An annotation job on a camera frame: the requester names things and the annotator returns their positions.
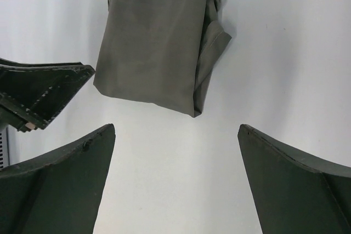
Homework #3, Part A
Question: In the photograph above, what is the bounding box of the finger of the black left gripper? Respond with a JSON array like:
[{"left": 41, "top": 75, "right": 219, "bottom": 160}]
[{"left": 1, "top": 59, "right": 95, "bottom": 133}]

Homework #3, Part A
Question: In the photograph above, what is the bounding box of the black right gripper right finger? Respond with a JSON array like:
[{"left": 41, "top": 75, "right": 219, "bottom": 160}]
[{"left": 237, "top": 124, "right": 350, "bottom": 233}]

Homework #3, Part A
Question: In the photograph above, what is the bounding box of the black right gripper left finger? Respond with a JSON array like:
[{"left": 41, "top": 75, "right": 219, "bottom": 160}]
[{"left": 1, "top": 124, "right": 115, "bottom": 233}]

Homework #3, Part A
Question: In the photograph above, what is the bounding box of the grey t-shirt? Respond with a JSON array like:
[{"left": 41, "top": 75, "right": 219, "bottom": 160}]
[{"left": 94, "top": 0, "right": 231, "bottom": 117}]

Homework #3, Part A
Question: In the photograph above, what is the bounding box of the white plastic laundry basket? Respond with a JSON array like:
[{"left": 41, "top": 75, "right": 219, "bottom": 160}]
[{"left": 0, "top": 128, "right": 9, "bottom": 169}]

